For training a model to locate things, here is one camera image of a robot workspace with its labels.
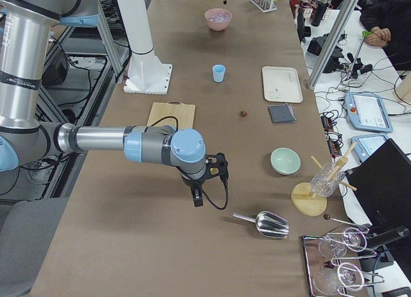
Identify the cream rabbit serving tray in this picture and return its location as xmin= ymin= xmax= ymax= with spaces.
xmin=262 ymin=66 xmax=303 ymax=103

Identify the pink bowl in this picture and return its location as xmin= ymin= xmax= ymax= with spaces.
xmin=204 ymin=8 xmax=232 ymax=31

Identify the wire glass rack tray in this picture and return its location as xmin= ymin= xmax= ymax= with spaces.
xmin=301 ymin=225 xmax=385 ymax=296

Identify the glass on wooden stand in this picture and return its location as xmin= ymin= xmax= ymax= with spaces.
xmin=310 ymin=163 xmax=344 ymax=197

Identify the grey folded cloth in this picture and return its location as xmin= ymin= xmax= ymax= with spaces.
xmin=268 ymin=103 xmax=296 ymax=123

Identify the steel ice scoop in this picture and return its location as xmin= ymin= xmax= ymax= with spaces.
xmin=232 ymin=211 xmax=290 ymax=239

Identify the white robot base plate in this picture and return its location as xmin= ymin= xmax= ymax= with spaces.
xmin=123 ymin=62 xmax=173 ymax=95

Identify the mint green bowl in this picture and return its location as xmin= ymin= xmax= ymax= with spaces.
xmin=270 ymin=148 xmax=301 ymax=175

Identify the aluminium frame post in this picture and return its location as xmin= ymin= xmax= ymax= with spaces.
xmin=307 ymin=0 xmax=358 ymax=90

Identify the blue teach pendant far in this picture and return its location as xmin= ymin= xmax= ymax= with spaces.
xmin=345 ymin=92 xmax=393 ymax=133

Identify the seated person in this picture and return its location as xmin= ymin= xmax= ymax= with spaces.
xmin=360 ymin=0 xmax=410 ymax=71

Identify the blue teach pendant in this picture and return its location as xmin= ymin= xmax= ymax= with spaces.
xmin=350 ymin=133 xmax=389 ymax=162
xmin=345 ymin=92 xmax=393 ymax=133

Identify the wooden cutting board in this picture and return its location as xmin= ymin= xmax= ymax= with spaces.
xmin=147 ymin=102 xmax=196 ymax=130

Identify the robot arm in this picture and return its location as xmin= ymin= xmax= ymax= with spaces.
xmin=1 ymin=0 xmax=229 ymax=207

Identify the black camera cable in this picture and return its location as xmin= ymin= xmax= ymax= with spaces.
xmin=148 ymin=116 xmax=229 ymax=210

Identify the light blue cup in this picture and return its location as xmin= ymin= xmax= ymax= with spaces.
xmin=212 ymin=64 xmax=226 ymax=83

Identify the blue teach pendant near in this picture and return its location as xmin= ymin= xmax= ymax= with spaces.
xmin=350 ymin=133 xmax=389 ymax=162

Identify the wooden cup stand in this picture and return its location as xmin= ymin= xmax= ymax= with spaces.
xmin=292 ymin=143 xmax=357 ymax=216

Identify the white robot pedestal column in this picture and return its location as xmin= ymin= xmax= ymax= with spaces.
xmin=114 ymin=0 xmax=161 ymax=86

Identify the white wire cup rack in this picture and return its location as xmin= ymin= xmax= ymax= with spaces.
xmin=249 ymin=0 xmax=278 ymax=13

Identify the clear ice cubes pile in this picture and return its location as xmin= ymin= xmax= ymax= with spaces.
xmin=207 ymin=9 xmax=231 ymax=22

